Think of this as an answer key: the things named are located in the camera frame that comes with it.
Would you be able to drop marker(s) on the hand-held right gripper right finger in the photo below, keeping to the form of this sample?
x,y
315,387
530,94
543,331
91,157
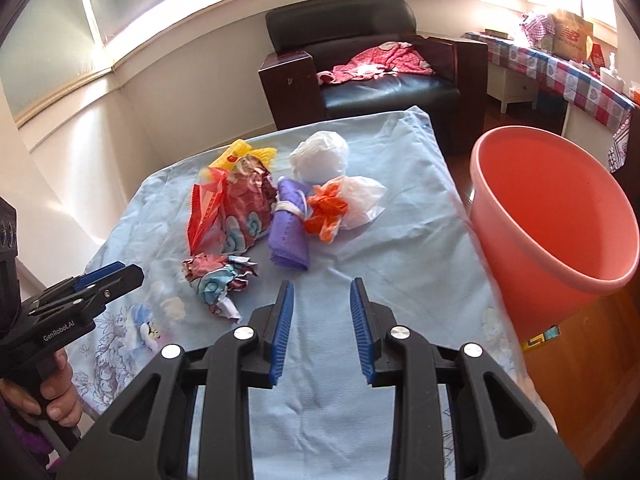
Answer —
x,y
359,330

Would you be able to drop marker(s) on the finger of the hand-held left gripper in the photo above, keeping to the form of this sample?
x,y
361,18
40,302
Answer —
x,y
120,280
100,272

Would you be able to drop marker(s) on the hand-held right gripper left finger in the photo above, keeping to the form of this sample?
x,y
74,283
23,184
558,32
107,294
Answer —
x,y
282,330

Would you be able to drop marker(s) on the small floral wrapper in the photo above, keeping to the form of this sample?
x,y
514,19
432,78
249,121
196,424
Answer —
x,y
215,280

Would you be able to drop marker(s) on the purple bag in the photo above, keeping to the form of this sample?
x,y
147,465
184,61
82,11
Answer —
x,y
287,230

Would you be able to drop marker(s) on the red transparent plastic wrapper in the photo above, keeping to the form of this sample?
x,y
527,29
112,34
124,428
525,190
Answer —
x,y
204,205

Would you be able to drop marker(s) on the orange plastic bag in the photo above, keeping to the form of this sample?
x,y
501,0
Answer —
x,y
325,210

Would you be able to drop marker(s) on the large floral wrapper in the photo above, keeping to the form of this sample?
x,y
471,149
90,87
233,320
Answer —
x,y
247,200

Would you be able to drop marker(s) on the clear plastic bag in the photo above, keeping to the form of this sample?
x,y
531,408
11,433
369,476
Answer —
x,y
361,195

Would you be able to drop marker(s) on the white balled plastic bag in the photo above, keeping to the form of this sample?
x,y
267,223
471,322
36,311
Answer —
x,y
320,157

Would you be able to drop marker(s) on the pink plastic bucket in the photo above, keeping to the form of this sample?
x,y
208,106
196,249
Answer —
x,y
525,260

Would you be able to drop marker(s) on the person's left hand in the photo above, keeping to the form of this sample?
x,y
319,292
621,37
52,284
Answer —
x,y
57,397

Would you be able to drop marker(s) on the light blue floral bedsheet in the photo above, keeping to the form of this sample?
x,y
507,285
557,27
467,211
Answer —
x,y
400,240

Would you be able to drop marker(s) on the yellow and teal box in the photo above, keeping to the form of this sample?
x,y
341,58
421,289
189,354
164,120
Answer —
x,y
540,340

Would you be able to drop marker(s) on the frosted glass window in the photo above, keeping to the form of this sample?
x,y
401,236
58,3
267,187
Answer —
x,y
60,35

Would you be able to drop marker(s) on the red floral cloth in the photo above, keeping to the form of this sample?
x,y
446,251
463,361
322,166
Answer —
x,y
380,60

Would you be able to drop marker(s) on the white drawer cabinet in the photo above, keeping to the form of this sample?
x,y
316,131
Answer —
x,y
510,85

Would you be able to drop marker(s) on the white desk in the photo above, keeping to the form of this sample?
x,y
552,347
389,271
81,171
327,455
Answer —
x,y
582,120

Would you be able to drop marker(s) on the black leather armchair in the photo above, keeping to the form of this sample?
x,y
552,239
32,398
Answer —
x,y
350,15

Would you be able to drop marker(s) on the flat brown book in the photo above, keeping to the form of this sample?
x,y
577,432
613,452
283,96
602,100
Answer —
x,y
495,33

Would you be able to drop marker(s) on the checkered cloth side table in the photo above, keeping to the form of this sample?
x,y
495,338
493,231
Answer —
x,y
560,67

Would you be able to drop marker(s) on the red checkered bag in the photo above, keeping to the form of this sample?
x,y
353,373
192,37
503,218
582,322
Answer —
x,y
537,27

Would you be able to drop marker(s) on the white tissue box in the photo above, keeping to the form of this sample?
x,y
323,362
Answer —
x,y
611,80

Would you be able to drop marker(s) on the red packet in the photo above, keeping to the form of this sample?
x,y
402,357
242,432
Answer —
x,y
597,57

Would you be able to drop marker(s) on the brown paper bag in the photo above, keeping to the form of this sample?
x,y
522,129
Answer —
x,y
570,35

